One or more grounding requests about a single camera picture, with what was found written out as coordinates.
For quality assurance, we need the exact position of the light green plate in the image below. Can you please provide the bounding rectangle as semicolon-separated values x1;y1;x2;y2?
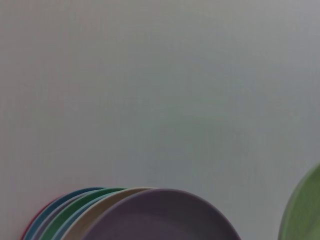
277;161;320;240

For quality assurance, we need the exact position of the lavender plate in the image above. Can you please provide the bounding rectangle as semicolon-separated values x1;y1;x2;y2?
79;188;243;240

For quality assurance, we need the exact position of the dark green plate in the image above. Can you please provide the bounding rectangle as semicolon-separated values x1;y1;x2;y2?
38;187;129;240

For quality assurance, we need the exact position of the teal blue plate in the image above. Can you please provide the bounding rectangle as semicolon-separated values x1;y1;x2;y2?
23;187;106;240

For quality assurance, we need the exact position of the beige plate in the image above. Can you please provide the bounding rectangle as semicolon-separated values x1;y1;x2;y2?
59;187;159;240

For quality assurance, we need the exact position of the light blue plate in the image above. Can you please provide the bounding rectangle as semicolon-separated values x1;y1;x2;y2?
51;193;114;240

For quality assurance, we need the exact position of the grey purple plate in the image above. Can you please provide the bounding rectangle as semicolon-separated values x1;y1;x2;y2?
31;191;89;240

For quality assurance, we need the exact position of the maroon red plate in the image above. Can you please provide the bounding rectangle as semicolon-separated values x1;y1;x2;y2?
20;196;61;240

